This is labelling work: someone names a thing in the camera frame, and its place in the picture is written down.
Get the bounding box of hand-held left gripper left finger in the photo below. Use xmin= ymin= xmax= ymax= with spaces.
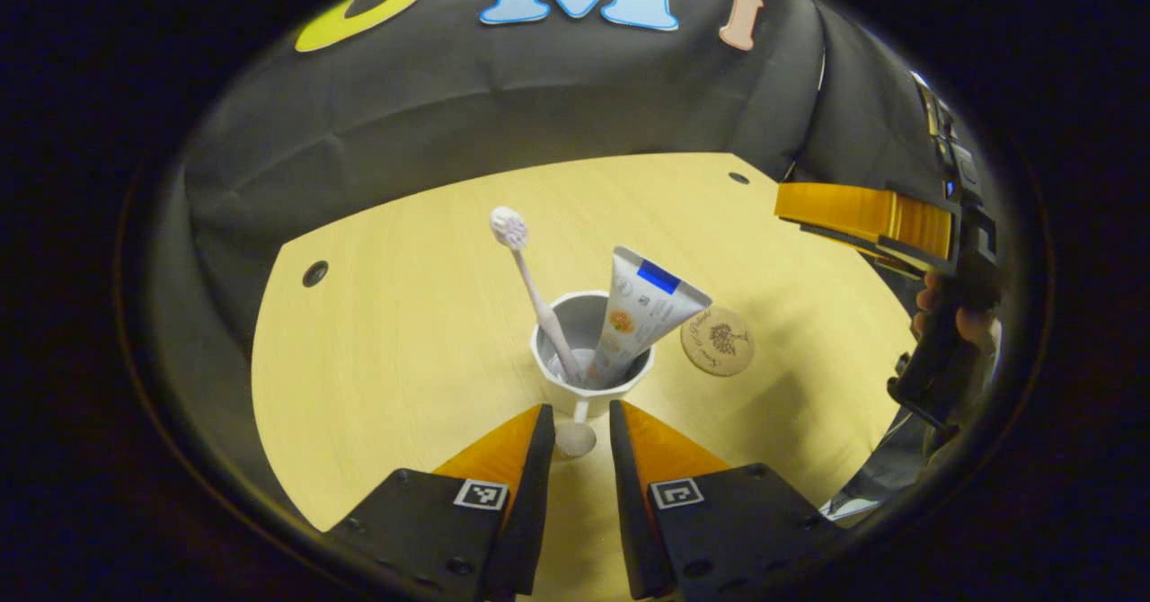
xmin=328 ymin=404 xmax=556 ymax=602

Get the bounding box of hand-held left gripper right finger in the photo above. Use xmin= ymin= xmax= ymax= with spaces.
xmin=609 ymin=400 xmax=845 ymax=602

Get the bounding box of white cup with wooden handle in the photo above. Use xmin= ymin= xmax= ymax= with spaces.
xmin=530 ymin=290 xmax=655 ymax=457

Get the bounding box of round cork coaster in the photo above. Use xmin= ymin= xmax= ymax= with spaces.
xmin=680 ymin=307 xmax=756 ymax=376

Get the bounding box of white toothpaste tube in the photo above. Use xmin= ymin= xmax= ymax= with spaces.
xmin=584 ymin=245 xmax=712 ymax=389

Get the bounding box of white toothbrush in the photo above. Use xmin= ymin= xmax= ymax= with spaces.
xmin=489 ymin=207 xmax=585 ymax=384

